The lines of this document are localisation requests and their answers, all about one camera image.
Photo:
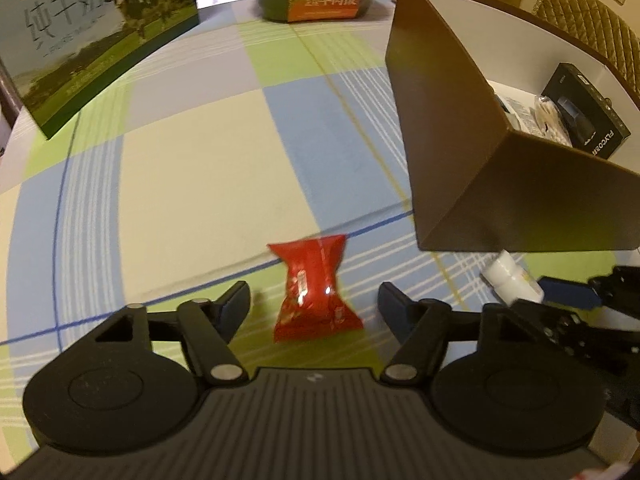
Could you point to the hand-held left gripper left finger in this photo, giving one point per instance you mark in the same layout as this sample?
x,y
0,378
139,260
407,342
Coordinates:
x,y
234,307

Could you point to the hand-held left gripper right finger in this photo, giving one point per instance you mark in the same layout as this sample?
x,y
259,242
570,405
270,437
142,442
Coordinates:
x,y
395,312

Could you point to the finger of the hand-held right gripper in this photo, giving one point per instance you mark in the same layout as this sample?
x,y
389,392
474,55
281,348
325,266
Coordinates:
x,y
600,345
570,291

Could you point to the small white bottle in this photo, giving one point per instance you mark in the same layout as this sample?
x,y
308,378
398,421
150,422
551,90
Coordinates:
x,y
510,275

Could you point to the red snack packet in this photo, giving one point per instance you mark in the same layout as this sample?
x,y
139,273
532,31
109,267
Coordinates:
x,y
310,290

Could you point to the brown cardboard box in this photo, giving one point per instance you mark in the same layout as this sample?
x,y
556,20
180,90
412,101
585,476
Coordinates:
x,y
500,200

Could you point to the cotton swab pack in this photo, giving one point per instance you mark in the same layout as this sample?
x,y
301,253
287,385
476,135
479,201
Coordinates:
x,y
552,120

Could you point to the black product box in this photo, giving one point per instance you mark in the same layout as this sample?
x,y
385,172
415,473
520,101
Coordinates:
x,y
590,115

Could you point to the checked tablecloth desktop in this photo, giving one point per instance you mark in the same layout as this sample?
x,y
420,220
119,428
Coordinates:
x,y
200,160

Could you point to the quilted cover chair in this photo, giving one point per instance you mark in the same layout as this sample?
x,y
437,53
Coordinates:
x,y
590,20

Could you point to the blue green milk carton box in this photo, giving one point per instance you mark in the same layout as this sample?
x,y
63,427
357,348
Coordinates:
x,y
90,35

